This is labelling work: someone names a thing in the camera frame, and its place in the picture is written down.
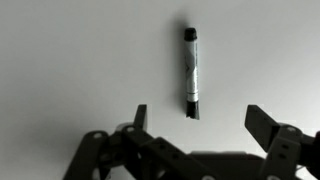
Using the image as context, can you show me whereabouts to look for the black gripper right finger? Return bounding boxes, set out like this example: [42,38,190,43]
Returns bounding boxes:
[245,105,320,180]

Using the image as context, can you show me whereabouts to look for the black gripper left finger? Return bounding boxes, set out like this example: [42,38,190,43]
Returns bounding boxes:
[62,104,217,180]

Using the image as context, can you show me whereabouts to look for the black marker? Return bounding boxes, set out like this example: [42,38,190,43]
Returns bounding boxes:
[184,27,200,120]

